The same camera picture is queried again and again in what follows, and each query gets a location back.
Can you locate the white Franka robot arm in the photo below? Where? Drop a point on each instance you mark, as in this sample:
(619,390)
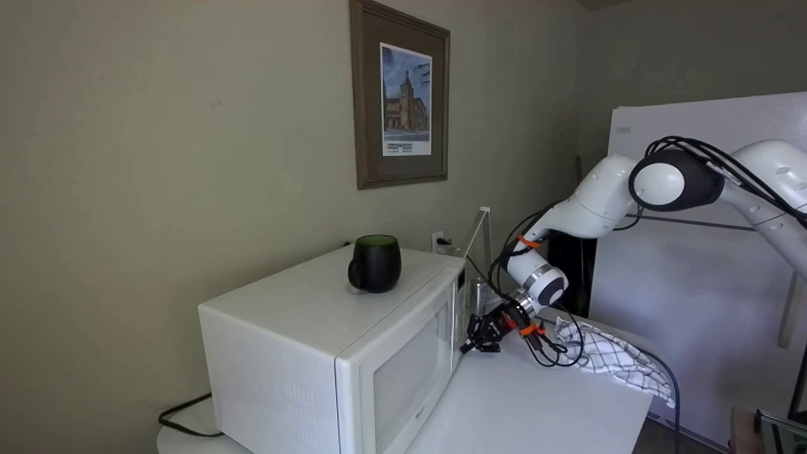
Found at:
(606,197)

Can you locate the wall outlet with plug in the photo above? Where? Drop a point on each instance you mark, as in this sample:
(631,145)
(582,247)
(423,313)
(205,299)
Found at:
(441,244)

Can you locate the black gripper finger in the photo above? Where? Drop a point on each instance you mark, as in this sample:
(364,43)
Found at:
(474,327)
(480,341)

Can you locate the white checkered dish cloth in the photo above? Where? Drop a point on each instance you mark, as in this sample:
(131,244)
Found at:
(619,356)

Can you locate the black ceramic mug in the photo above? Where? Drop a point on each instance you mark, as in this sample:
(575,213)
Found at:
(373,262)

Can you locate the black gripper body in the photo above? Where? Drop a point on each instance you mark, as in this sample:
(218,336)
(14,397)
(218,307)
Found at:
(510,319)

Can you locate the white board panel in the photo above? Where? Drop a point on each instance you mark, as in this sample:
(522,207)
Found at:
(697,319)

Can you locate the framed building picture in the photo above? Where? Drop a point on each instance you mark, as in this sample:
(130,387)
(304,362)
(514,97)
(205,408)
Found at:
(399,91)

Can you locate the white microwave oven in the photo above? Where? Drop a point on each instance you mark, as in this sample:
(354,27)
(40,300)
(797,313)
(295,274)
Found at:
(335,362)

